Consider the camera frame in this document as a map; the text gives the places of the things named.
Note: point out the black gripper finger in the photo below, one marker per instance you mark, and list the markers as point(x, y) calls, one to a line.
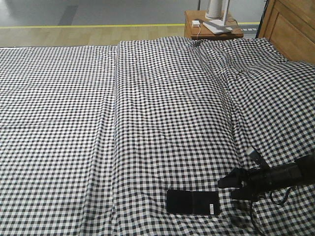
point(244, 194)
point(236, 178)

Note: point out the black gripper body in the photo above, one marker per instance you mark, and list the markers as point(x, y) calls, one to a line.
point(265, 180)

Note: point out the black smartphone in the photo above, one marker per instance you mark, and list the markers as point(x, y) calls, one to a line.
point(193, 202)

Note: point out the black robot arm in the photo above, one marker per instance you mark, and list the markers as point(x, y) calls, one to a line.
point(306, 165)

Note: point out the white desk lamp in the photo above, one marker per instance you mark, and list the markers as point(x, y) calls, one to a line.
point(219, 26)

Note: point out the black white checkered bedsheet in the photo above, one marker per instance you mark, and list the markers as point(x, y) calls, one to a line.
point(92, 137)

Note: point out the wooden nightstand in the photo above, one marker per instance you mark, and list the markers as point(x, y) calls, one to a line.
point(196, 29)

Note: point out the small white charger box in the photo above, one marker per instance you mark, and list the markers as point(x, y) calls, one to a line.
point(195, 24)

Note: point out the wooden headboard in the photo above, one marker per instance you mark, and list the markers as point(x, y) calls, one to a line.
point(290, 26)

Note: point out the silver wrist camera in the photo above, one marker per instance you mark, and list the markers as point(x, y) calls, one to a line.
point(257, 158)

